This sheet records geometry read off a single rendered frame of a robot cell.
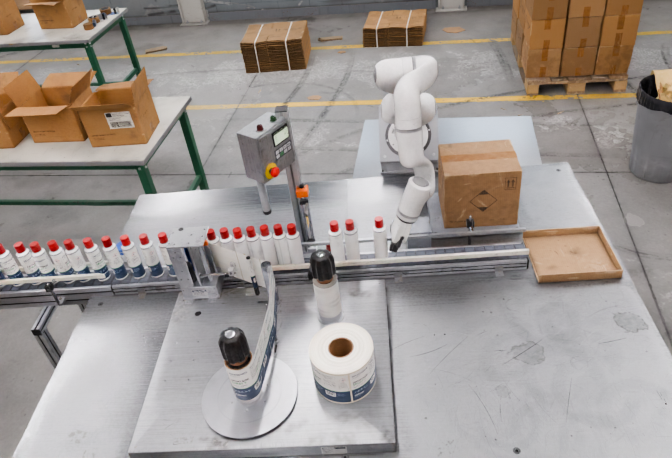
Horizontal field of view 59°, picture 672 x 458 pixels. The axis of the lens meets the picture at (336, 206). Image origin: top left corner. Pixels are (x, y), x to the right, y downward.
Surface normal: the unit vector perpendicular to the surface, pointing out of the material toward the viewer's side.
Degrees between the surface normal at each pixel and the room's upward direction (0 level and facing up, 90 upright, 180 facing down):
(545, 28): 88
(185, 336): 0
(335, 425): 0
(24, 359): 0
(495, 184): 90
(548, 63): 90
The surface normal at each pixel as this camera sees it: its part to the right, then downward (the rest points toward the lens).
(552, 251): -0.11, -0.79
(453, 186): -0.04, 0.61
